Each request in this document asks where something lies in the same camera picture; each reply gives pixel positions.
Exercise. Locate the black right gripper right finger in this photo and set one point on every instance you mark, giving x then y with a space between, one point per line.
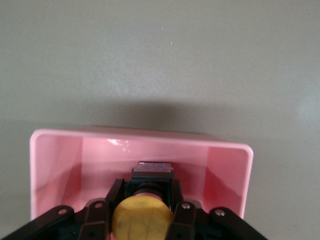
186 217

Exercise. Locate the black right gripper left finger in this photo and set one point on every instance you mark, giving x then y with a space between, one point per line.
96 217

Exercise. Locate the yellow push button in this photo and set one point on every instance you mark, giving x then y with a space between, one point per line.
140 216

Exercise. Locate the pink plastic bin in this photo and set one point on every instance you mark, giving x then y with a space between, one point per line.
62 162

